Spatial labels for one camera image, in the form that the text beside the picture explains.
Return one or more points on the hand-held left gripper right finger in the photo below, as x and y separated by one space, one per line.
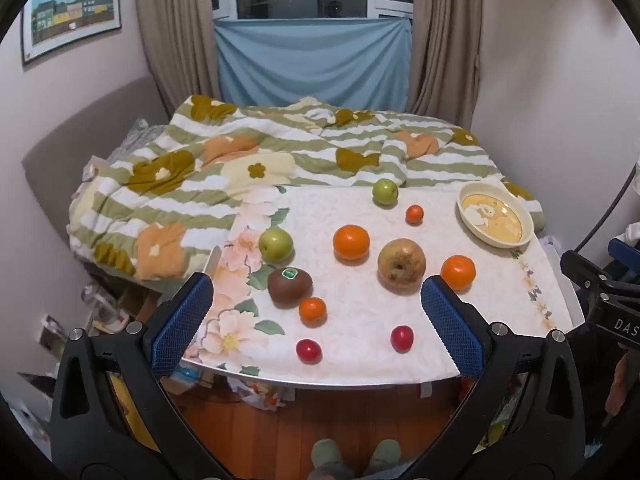
452 330

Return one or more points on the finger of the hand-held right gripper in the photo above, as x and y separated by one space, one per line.
625 255
582 266

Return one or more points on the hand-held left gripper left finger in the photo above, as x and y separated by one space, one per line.
182 325

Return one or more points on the red cherry tomato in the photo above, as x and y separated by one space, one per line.
308 350
402 338

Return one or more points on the large orange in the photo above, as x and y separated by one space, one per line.
351 242
458 272

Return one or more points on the yellow-red apple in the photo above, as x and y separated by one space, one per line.
401 263

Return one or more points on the cream plate with yellow print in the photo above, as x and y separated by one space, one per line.
492 220

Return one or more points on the brown kiwi with green sticker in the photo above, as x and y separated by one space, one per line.
289 286

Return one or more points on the small tangerine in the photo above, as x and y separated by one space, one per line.
414 214
313 310

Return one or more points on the green apple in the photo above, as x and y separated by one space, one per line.
385 191
275 245

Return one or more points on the person's right hand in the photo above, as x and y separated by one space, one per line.
619 380

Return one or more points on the white table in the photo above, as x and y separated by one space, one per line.
570 305

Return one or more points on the pile of floor clutter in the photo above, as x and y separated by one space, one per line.
107 310

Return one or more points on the grey-green slipper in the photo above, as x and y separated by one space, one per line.
384 455
327 455

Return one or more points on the green striped floral quilt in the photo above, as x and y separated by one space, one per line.
210 180

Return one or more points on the grey patterned pillow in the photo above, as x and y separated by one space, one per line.
137 137

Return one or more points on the grey padded headboard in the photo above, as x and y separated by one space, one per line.
75 130

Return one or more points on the beige curtain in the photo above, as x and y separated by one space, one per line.
445 35
175 25

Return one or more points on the blue cloth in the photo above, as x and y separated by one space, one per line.
310 60

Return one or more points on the framed houses picture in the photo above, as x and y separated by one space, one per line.
72 10

